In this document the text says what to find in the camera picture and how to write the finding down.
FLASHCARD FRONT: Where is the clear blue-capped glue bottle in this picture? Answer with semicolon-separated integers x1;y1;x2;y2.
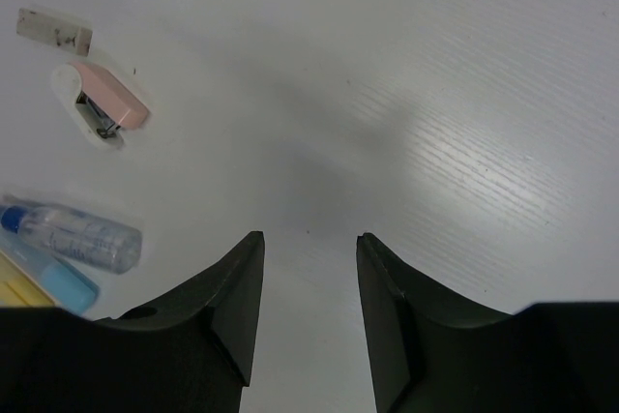
1;204;142;275

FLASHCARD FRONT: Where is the yellow highlighter marker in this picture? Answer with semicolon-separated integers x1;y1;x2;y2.
0;252;55;308

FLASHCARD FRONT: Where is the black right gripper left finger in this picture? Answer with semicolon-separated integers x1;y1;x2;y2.
97;231;265;412

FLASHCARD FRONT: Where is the blue highlighter marker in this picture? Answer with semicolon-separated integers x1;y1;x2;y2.
1;233;99;314

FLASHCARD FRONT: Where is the grey white eraser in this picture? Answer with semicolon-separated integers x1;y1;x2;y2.
15;8;93;57

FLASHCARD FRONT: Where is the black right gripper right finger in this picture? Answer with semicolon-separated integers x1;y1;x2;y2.
356;233;510;412

